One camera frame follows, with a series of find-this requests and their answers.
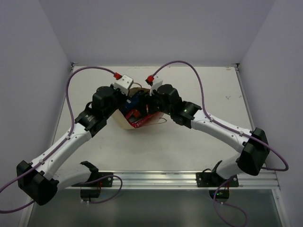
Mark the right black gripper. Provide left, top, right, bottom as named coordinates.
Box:
left=135, top=86, right=173, bottom=116

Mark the blue snack packet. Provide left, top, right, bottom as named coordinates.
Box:
left=119, top=90, right=145, bottom=114

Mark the brown paper bag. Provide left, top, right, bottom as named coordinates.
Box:
left=111, top=82, right=167, bottom=130

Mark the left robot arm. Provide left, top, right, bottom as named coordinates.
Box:
left=17, top=85, right=129, bottom=205

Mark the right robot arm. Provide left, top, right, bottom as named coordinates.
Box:
left=140, top=84, right=269, bottom=186

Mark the magenta large snack packet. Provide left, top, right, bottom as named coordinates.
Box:
left=125, top=109, right=164, bottom=130

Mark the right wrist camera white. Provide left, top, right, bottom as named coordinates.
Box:
left=145, top=75, right=163, bottom=96

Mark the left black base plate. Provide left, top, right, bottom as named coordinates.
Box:
left=72, top=161, right=113, bottom=187

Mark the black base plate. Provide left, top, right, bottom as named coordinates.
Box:
left=72, top=161, right=113, bottom=187
left=196, top=168, right=227, bottom=188

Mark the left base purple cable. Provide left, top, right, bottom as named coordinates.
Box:
left=80, top=174, right=124, bottom=206

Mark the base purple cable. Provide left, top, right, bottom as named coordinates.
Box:
left=213, top=179, right=248, bottom=225
left=80, top=174, right=124, bottom=206

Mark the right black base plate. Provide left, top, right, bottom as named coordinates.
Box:
left=196, top=168, right=227, bottom=188

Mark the aluminium rail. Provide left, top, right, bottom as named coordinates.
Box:
left=52, top=169, right=279, bottom=190

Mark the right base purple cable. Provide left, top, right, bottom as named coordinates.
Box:
left=213, top=179, right=248, bottom=225

